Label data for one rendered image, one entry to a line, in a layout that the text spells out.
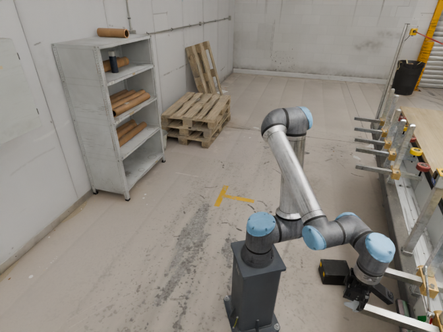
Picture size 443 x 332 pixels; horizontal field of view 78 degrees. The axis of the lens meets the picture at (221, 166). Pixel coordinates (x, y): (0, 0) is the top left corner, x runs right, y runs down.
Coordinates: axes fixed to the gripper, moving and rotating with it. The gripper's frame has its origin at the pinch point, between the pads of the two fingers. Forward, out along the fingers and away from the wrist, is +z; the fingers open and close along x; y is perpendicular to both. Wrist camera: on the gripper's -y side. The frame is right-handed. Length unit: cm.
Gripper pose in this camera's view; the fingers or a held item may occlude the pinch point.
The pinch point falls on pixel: (356, 309)
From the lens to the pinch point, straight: 134.7
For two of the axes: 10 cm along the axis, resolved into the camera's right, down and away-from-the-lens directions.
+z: -0.4, 8.5, 5.2
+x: -3.7, 4.7, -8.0
